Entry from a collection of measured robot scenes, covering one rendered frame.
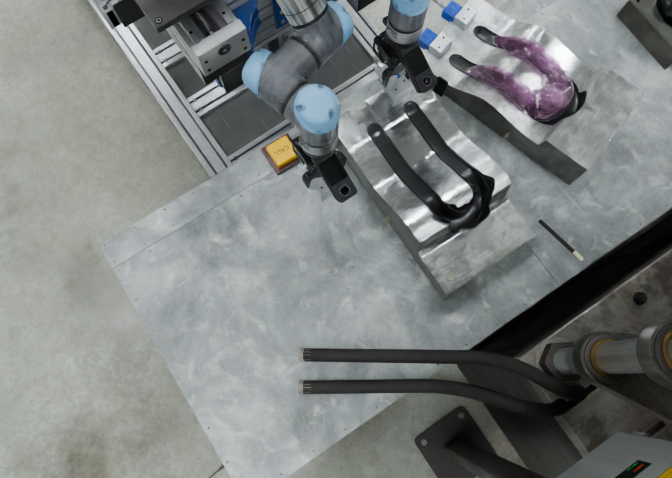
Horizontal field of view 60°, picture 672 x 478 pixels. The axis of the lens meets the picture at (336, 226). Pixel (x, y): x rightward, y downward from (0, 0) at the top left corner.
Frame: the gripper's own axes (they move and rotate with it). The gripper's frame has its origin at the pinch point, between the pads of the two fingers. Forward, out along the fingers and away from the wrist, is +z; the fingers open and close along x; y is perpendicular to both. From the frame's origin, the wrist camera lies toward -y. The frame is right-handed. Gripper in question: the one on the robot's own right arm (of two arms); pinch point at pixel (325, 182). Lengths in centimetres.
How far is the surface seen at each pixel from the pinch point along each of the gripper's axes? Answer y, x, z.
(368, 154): 2.0, -13.7, 6.3
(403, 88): 10.5, -29.4, 2.9
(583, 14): 6, -89, 15
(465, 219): -23.6, -24.0, 7.7
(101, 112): 104, 43, 95
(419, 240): -22.5, -10.4, 1.6
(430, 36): 21, -46, 8
